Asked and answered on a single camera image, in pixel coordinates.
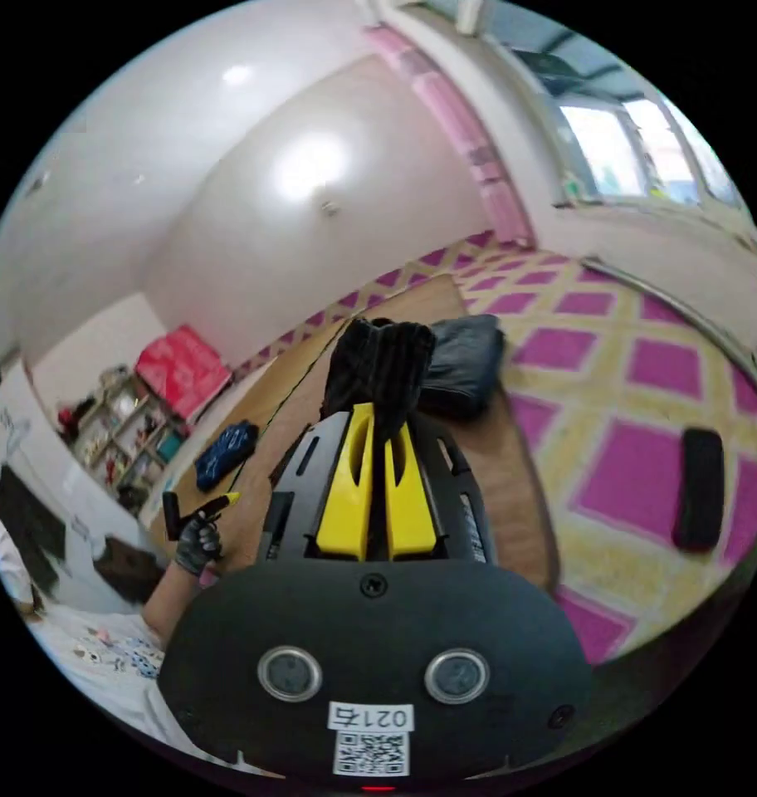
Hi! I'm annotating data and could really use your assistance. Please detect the window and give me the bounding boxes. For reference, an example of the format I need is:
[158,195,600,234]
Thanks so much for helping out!
[555,96,744,208]

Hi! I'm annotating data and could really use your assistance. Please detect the black jeans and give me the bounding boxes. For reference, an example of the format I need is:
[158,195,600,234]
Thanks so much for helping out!
[320,316,437,557]

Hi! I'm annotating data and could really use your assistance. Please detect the shelf with small items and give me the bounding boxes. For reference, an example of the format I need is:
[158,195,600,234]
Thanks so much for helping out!
[57,365,190,506]

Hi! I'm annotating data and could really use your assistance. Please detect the pink curtain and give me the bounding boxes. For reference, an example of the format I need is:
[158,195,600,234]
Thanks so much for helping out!
[365,23,537,245]

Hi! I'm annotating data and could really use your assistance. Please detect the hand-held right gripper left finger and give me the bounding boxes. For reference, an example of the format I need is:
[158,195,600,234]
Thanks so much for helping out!
[316,403,377,559]

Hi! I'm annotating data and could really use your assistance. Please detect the person's left forearm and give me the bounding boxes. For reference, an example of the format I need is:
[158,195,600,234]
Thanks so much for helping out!
[141,562,200,652]

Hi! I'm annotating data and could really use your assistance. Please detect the person's left hand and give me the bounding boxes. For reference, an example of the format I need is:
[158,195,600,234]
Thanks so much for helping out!
[173,515,225,578]

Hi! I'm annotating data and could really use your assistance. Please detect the black oblong case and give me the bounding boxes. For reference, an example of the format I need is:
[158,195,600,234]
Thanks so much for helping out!
[672,427,726,554]

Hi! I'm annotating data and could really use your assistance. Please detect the dark folded garment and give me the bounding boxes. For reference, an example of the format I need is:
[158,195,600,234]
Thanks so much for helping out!
[415,313,506,419]

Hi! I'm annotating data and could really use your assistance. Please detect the bed with purple checked mat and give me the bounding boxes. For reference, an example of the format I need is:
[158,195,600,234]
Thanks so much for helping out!
[228,228,757,668]

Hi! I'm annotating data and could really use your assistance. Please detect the blue patterned garment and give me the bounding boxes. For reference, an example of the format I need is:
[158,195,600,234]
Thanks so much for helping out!
[193,419,260,494]

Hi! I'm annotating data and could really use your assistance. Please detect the red carton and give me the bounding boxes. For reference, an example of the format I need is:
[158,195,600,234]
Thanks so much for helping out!
[134,325,233,426]

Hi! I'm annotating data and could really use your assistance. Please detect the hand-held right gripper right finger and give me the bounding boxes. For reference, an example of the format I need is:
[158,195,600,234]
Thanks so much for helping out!
[384,428,452,560]

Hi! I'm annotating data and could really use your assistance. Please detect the person's body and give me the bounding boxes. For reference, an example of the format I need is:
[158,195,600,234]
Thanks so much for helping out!
[17,607,187,758]

